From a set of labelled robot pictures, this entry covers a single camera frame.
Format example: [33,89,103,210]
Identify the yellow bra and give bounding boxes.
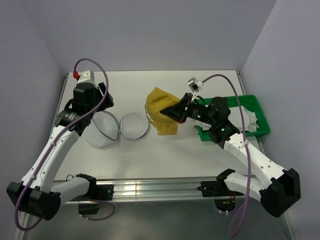
[144,87,180,136]

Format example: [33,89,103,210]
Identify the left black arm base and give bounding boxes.
[72,184,114,201]

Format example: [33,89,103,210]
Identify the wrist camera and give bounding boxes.
[187,77,203,98]
[72,70,95,85]

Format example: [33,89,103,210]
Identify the aluminium mounting rail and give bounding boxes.
[54,176,258,206]

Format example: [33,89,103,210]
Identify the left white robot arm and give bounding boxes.
[6,82,114,221]

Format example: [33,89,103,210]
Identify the green plastic bin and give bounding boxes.
[196,94,271,142]

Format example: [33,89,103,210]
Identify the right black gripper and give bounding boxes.
[160,92,216,126]

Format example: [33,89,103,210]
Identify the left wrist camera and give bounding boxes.
[72,70,95,85]

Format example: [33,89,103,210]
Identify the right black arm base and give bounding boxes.
[196,180,244,198]

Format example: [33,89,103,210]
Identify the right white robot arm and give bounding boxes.
[161,93,301,218]

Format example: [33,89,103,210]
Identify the white garments in bin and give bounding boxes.
[193,106,259,132]

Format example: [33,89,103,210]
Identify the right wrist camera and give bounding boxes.
[187,77,203,98]

